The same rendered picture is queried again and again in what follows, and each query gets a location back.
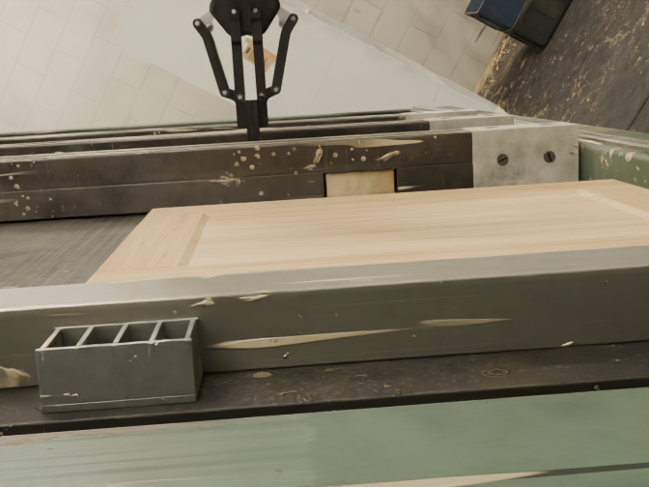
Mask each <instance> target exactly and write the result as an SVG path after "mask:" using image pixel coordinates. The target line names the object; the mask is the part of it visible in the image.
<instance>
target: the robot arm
mask: <svg viewBox="0 0 649 487"><path fill-rule="evenodd" d="M209 9H210V10H209V11H208V12H206V13H205V14H203V15H202V16H201V17H200V18H195V19H194V20H193V21H192V25H193V27H194V28H195V29H196V31H197V32H198V33H199V35H200V36H201V37H202V39H203V42H204V45H205V48H206V51H207V54H208V57H209V60H210V63H211V66H212V71H213V75H214V78H215V81H216V84H217V87H218V90H219V93H220V96H221V97H223V98H226V99H229V100H233V101H234V102H235V104H236V110H237V124H238V127H239V129H247V142H248V141H261V139H260V128H266V127H267V126H268V99H269V98H271V97H273V96H275V95H278V94H279V93H280V92H281V87H282V81H283V75H284V70H285V65H286V59H287V53H288V47H289V41H290V37H291V33H292V31H293V29H294V28H295V26H296V23H297V21H298V16H297V14H291V13H290V12H288V11H286V10H285V9H283V8H281V7H280V2H279V0H211V2H210V5H209ZM276 15H278V17H279V21H278V25H279V27H281V28H282V30H281V34H280V39H279V45H278V49H277V55H276V61H275V67H274V73H273V79H272V84H271V86H270V87H268V88H266V75H265V60H264V47H263V34H265V33H266V31H267V29H268V28H269V26H270V25H271V23H272V21H273V20H274V18H275V16H276ZM214 18H215V19H216V21H217V22H218V23H219V24H220V26H221V27H222V28H223V29H224V31H225V32H226V33H227V34H228V35H229V36H231V45H232V58H233V72H234V85H235V90H233V89H230V88H229V85H228V82H227V79H226V75H225V72H224V70H223V67H222V64H221V61H220V57H219V54H218V51H217V48H216V45H215V42H214V39H213V36H212V33H211V31H212V30H213V24H212V20H213V19H214ZM246 35H247V36H252V41H253V53H254V66H255V79H256V93H257V99H256V100H246V99H245V87H244V72H243V59H242V42H241V37H243V36H246Z"/></svg>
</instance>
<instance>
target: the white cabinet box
mask: <svg viewBox="0 0 649 487"><path fill-rule="evenodd" d="M210 2H211V0H129V2H128V4H127V8H126V10H125V13H124V15H123V17H122V20H121V22H120V24H119V27H118V29H117V31H116V34H115V36H114V38H113V41H112V43H113V44H115V45H117V46H119V47H121V48H123V49H125V50H127V51H129V52H131V53H133V54H135V55H137V56H138V57H140V58H142V59H144V60H146V61H148V62H150V63H152V64H154V65H156V66H158V67H160V68H162V69H164V70H166V71H168V72H170V73H172V74H174V75H176V76H178V77H180V78H182V79H184V80H186V81H188V82H190V83H192V84H194V85H196V86H198V87H200V88H202V89H204V90H206V91H208V92H210V93H212V94H214V95H216V96H218V97H220V98H222V99H224V100H226V101H228V102H230V103H232V104H234V105H236V104H235V102H234V101H233V100H229V99H226V98H223V97H221V96H220V93H219V90H218V87H217V84H216V81H215V78H214V75H213V71H212V66H211V63H210V60H209V57H208V54H207V51H206V48H205V45H204V42H203V39H202V37H201V36H200V35H199V33H198V32H197V31H196V29H195V28H194V27H193V25H192V21H193V20H194V19H195V18H200V17H201V16H202V15H203V14H205V13H206V12H208V11H209V10H210V9H209V5H210ZM279 2H280V7H281V8H283V9H285V10H286V11H288V12H290V13H291V14H297V16H298V21H297V23H296V26H295V28H294V29H293V31H292V33H291V37H290V41H289V47H288V53H287V59H286V65H285V70H284V75H283V81H282V87H281V92H280V93H279V94H278V95H275V96H273V97H271V98H269V99H268V116H269V117H278V116H295V115H311V114H326V113H343V112H359V111H376V110H391V109H409V108H412V107H413V106H416V105H426V106H431V107H440V106H454V107H461V108H468V109H475V110H482V111H489V112H496V113H503V114H507V113H506V112H505V111H504V110H503V109H501V108H500V107H499V106H497V105H496V104H494V103H492V102H490V101H488V100H486V99H484V98H482V97H480V96H478V95H476V94H474V93H472V92H471V91H469V90H468V89H466V88H464V87H462V86H460V85H458V84H456V83H454V82H453V81H451V80H449V79H447V78H445V77H443V76H441V75H439V74H437V73H435V72H433V71H431V70H429V69H427V68H425V67H423V66H421V65H419V64H417V63H416V62H414V61H412V60H411V59H409V58H407V57H405V56H403V55H401V54H400V53H398V52H396V51H394V50H392V49H390V48H388V47H386V46H384V45H382V44H381V43H378V42H376V41H374V40H372V39H370V38H368V37H366V36H364V35H363V34H361V33H359V32H357V31H355V30H353V29H352V28H350V27H348V26H346V25H345V24H343V23H341V22H339V21H337V20H335V19H333V18H331V17H329V16H328V15H326V14H323V13H321V12H319V11H317V10H315V9H313V8H311V7H310V6H308V5H306V4H304V3H302V2H300V1H298V0H279ZM278 21H279V17H278V15H276V16H275V18H274V20H273V21H272V23H271V25H270V26H269V28H268V29H267V31H266V33H265V34H263V47H264V60H265V75H266V88H268V87H270V86H271V84H272V79H273V73H274V67H275V61H276V55H277V49H278V45H279V39H280V34H281V30H282V28H281V27H279V25H278ZM212 24H213V30H212V31H211V33H212V36H213V39H214V42H215V45H216V48H217V51H218V54H219V57H220V61H221V64H222V67H223V70H224V72H225V75H226V79H227V82H228V85H229V88H230V89H233V90H235V85H234V72H233V58H232V45H231V36H229V35H228V34H227V33H226V32H225V31H224V29H223V28H222V27H221V26H220V24H219V23H218V22H217V21H216V19H215V18H214V19H213V20H212ZM241 42H242V59H243V72H244V87H245V99H246V100H256V99H257V93H256V79H255V66H254V53H253V41H252V36H247V35H246V36H243V37H241Z"/></svg>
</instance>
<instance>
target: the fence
mask: <svg viewBox="0 0 649 487"><path fill-rule="evenodd" d="M196 317H197V318H198V321H199V332H200V343H201V355H202V365H203V367H202V368H203V373H216V372H229V371H242V370H255V369H269V368H282V367H295V366H308V365H321V364H334V363H348V362H361V361H374V360H387V359H400V358H425V357H439V356H452V355H465V354H478V353H491V352H504V351H517V350H531V349H544V348H557V347H570V346H583V345H596V344H609V343H623V342H636V341H649V245H637V246H622V247H609V248H594V249H581V250H566V251H552V252H538V253H524V254H509V255H495V256H481V257H466V258H453V259H438V260H424V261H410V262H396V263H381V264H368V265H353V266H339V267H325V268H311V269H296V270H283V271H268V272H241V273H226V274H213V275H198V276H184V277H170V278H156V279H141V280H128V281H113V282H99V283H85V284H71V285H56V286H42V287H28V288H13V289H0V388H7V387H32V386H38V385H39V379H38V370H37V362H36V353H35V351H36V349H39V348H40V347H41V346H42V345H43V344H44V343H45V341H46V340H47V339H48V338H49V337H50V336H51V334H52V333H53V332H54V328H59V327H72V326H86V325H99V324H113V323H127V322H141V321H154V320H168V319H181V318H196Z"/></svg>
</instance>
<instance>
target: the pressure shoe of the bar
mask: <svg viewBox="0 0 649 487"><path fill-rule="evenodd" d="M386 193H395V183H394V170H393V169H382V170H366V171H351V172H335V173H324V194H325V196H326V197H341V196H356V195H371V194H386Z"/></svg>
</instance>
